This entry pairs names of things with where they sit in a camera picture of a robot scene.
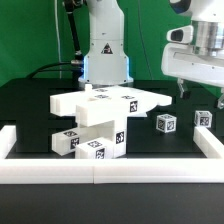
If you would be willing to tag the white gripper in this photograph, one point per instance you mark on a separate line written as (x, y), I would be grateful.
(179, 61)

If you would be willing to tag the white chair back part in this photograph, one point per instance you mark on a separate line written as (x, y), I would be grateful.
(96, 106)

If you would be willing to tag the white chair seat part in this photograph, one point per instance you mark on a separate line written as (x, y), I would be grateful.
(114, 132)

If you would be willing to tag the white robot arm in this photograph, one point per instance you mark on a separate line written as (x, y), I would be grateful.
(194, 52)

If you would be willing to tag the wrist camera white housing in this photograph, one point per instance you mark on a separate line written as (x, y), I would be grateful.
(182, 35)

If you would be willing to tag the white U-shaped fence frame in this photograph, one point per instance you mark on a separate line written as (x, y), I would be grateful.
(54, 171)

